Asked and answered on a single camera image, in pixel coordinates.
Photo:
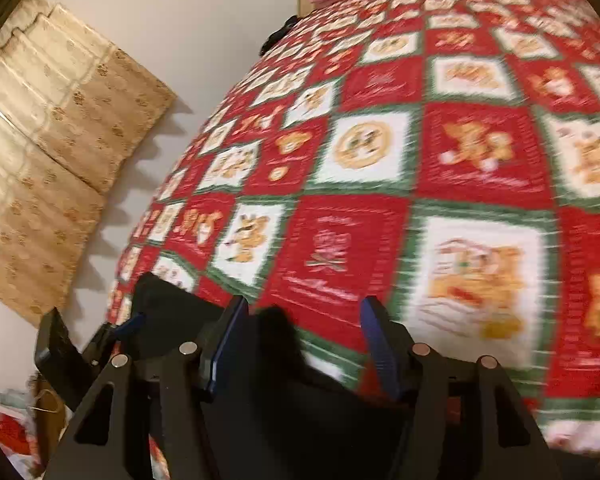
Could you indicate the black pants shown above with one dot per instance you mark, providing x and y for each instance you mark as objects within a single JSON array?
[{"x": 275, "y": 417}]

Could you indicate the beige curtain left wall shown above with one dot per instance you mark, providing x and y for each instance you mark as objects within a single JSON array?
[{"x": 74, "y": 107}]

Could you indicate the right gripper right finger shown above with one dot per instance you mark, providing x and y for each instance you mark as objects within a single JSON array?
[{"x": 465, "y": 420}]

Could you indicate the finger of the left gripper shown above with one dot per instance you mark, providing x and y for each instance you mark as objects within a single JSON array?
[{"x": 130, "y": 327}]

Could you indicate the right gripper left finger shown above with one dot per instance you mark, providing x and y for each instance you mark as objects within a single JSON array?
[{"x": 153, "y": 386}]

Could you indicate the red checkered teddy bedspread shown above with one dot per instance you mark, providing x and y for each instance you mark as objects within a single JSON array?
[{"x": 441, "y": 155}]

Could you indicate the dark clothes beside bed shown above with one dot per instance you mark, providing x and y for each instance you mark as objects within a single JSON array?
[{"x": 278, "y": 35}]

